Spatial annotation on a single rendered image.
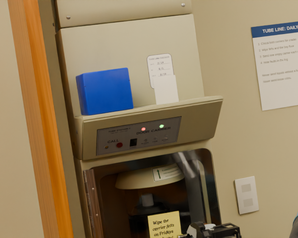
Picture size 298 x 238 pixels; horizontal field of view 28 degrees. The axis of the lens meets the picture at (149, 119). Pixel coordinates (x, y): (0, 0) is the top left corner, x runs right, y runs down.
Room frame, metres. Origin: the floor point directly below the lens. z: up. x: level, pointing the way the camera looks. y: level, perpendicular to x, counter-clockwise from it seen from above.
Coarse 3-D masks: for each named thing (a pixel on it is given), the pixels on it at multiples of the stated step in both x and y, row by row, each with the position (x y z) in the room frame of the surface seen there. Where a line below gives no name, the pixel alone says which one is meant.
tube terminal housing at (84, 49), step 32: (64, 32) 1.34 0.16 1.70; (96, 32) 1.36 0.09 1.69; (128, 32) 1.38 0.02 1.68; (160, 32) 1.40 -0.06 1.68; (192, 32) 1.42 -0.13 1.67; (64, 64) 1.36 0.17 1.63; (96, 64) 1.36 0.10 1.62; (128, 64) 1.38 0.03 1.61; (192, 64) 1.42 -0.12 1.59; (64, 96) 1.43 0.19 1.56; (192, 96) 1.42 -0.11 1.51; (96, 160) 1.35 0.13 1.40; (128, 160) 1.37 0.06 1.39
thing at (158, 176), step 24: (96, 168) 1.34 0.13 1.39; (120, 168) 1.35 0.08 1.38; (144, 168) 1.37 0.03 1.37; (168, 168) 1.38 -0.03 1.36; (192, 168) 1.39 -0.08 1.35; (120, 192) 1.35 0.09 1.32; (144, 192) 1.36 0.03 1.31; (168, 192) 1.38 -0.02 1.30; (192, 192) 1.39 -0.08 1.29; (216, 192) 1.41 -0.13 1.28; (120, 216) 1.35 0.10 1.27; (144, 216) 1.36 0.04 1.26; (192, 216) 1.39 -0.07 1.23; (216, 216) 1.41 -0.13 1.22
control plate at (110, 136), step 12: (156, 120) 1.29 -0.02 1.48; (168, 120) 1.31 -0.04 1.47; (180, 120) 1.32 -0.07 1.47; (108, 132) 1.27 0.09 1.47; (120, 132) 1.29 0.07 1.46; (132, 132) 1.30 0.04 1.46; (144, 132) 1.31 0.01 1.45; (156, 132) 1.32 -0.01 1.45; (168, 132) 1.33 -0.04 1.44; (96, 144) 1.29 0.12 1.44; (108, 144) 1.30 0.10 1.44; (144, 144) 1.34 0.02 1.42; (156, 144) 1.35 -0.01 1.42
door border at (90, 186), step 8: (88, 176) 1.33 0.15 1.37; (88, 184) 1.33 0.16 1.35; (88, 192) 1.33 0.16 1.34; (96, 192) 1.34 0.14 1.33; (96, 200) 1.33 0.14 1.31; (88, 208) 1.33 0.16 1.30; (96, 208) 1.33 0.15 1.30; (96, 216) 1.33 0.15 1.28; (96, 224) 1.33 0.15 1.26; (96, 232) 1.33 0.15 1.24
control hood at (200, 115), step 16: (208, 96) 1.38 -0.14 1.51; (112, 112) 1.25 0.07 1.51; (128, 112) 1.26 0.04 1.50; (144, 112) 1.27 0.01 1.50; (160, 112) 1.28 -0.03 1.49; (176, 112) 1.30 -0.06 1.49; (192, 112) 1.31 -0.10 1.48; (208, 112) 1.33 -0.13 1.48; (80, 128) 1.26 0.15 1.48; (96, 128) 1.26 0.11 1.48; (192, 128) 1.35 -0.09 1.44; (208, 128) 1.37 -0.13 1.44; (80, 144) 1.30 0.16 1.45
